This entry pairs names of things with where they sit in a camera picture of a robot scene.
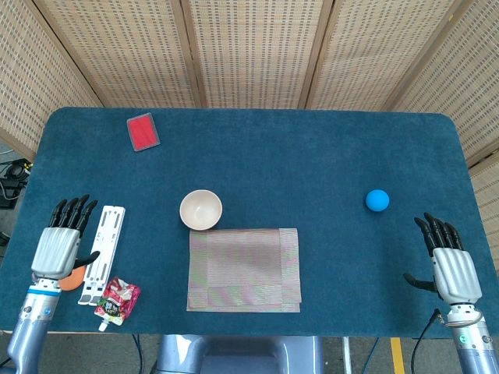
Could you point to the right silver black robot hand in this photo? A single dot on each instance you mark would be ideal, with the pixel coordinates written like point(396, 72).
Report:
point(456, 272)

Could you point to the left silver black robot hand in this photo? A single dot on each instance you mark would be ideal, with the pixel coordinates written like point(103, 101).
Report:
point(54, 249)

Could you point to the beige bowl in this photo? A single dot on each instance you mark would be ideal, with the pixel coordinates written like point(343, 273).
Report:
point(200, 210)

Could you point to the beige woven placemat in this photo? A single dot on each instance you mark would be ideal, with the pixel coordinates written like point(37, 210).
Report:
point(243, 269)

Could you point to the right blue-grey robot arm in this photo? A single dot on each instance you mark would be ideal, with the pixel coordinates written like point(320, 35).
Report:
point(473, 350)

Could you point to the white folding stand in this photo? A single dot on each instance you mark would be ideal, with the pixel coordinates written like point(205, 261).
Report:
point(102, 253)

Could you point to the red drink pouch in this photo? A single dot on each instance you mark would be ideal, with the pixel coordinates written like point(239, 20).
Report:
point(117, 302)

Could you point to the black floor equipment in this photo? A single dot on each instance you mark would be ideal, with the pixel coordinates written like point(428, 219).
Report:
point(13, 175)

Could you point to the blue ball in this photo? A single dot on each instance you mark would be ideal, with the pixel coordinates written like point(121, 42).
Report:
point(377, 201)

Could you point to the metal table leg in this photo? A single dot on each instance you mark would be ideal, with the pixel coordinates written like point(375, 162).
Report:
point(347, 354)

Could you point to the red flat card case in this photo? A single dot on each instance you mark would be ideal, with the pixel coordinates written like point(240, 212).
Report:
point(143, 131)

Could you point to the blue table cloth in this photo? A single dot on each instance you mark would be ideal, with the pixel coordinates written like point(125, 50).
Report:
point(312, 156)

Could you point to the blue-grey robot torso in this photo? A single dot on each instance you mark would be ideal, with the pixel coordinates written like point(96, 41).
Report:
point(238, 356)

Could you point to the bamboo folding screen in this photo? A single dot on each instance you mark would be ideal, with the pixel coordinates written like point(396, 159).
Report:
point(253, 50)

